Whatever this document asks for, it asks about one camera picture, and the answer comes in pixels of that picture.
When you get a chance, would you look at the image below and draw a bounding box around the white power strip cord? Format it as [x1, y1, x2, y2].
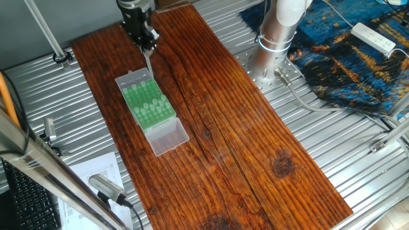
[320, 0, 355, 29]

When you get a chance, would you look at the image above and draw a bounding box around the clear box with green rack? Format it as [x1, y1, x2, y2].
[130, 94, 190, 157]
[114, 67, 164, 109]

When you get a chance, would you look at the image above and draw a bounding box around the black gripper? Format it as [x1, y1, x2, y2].
[120, 5, 160, 54]

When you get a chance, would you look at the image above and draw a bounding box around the brown wooden board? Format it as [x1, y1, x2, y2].
[70, 3, 354, 230]

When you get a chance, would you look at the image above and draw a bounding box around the grey base cable with connector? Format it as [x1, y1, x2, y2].
[274, 67, 409, 143]

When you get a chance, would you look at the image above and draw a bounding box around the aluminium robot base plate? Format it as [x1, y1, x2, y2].
[236, 47, 305, 95]

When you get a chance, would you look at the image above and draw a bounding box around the black keyboard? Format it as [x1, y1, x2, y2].
[1, 159, 62, 230]

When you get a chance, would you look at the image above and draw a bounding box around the blue painted cloth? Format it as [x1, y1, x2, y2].
[239, 0, 409, 119]

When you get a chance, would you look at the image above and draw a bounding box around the steel frame bar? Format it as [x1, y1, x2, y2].
[0, 107, 130, 230]

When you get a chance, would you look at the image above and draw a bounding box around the black cable loop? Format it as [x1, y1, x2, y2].
[52, 50, 74, 65]

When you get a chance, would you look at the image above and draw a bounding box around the silver camera with black cable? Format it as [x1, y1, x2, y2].
[88, 174, 134, 209]

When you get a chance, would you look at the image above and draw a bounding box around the orange hose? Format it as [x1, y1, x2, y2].
[0, 72, 20, 128]

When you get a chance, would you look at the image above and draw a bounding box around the aluminium frame profile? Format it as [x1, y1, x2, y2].
[369, 92, 409, 154]

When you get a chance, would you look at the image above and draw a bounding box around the printed white paper sheet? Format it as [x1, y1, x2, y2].
[57, 151, 134, 230]

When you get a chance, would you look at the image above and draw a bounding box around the white power strip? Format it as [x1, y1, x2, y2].
[350, 22, 397, 55]

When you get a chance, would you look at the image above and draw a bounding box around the small grey camera on clamp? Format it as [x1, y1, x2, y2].
[43, 116, 58, 143]

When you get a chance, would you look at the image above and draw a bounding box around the aluminium post with foot bracket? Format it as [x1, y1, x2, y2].
[22, 0, 75, 70]

